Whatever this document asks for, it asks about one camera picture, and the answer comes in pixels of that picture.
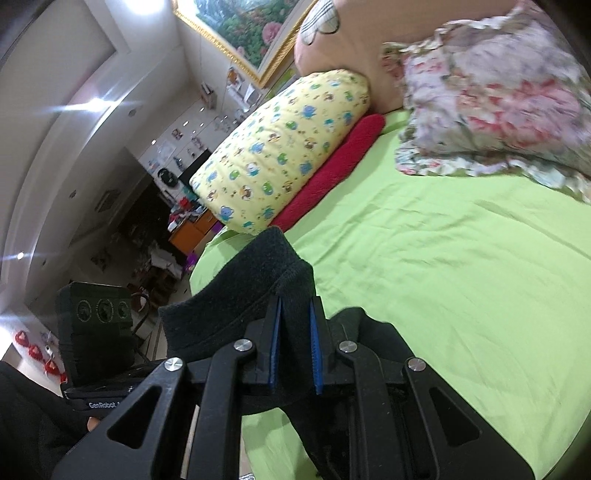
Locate black pants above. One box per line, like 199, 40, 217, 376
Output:
157, 225, 417, 480

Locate yellow cartoon pillow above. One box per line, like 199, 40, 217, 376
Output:
189, 69, 370, 235

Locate floral pillow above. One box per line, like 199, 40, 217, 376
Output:
381, 1, 590, 203

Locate pink headboard cushion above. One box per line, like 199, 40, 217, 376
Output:
294, 0, 516, 113

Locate red towel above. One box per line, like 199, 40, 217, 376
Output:
271, 114, 386, 232

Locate person's left hand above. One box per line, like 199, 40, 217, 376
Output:
87, 417, 101, 432

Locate green bed sheet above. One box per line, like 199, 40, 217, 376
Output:
188, 108, 591, 480

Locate orange cabinet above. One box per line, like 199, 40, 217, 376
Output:
169, 210, 217, 256

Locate gold framed painting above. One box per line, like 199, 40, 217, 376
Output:
171, 0, 315, 87

